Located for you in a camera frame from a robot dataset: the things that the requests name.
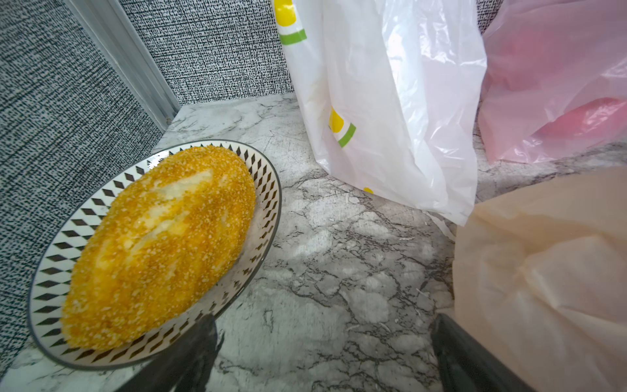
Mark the pink plastic bag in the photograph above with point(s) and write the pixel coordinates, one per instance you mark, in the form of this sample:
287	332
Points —
556	79

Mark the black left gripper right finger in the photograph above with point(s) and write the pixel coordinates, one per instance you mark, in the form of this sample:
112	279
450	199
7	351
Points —
465	365

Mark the white plastic bag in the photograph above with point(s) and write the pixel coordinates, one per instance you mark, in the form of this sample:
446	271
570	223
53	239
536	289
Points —
389	91

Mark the beige plastic bag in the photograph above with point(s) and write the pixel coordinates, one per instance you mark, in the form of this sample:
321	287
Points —
539	278

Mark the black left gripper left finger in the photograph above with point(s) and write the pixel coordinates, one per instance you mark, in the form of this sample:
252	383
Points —
184	366

